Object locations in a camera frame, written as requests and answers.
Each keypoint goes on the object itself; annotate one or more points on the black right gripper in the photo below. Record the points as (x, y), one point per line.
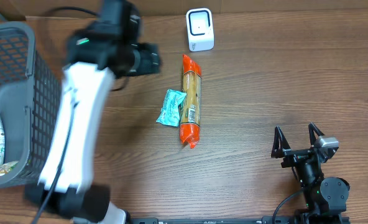
(281, 148)

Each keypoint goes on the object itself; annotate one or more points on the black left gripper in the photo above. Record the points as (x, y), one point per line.
(148, 58)

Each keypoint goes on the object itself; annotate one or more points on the teal snack packet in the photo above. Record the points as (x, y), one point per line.
(169, 113)

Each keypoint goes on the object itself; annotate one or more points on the orange biscuit pack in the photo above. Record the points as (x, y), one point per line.
(190, 108)

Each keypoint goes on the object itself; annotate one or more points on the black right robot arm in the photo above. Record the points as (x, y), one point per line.
(325, 197)

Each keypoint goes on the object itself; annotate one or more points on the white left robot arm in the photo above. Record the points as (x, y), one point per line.
(97, 55)

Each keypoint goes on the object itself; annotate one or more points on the white barcode scanner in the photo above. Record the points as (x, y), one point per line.
(199, 24)

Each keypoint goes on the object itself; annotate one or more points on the grey plastic basket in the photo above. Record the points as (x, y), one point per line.
(29, 102)

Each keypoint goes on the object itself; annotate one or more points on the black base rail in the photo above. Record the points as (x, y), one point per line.
(263, 220)

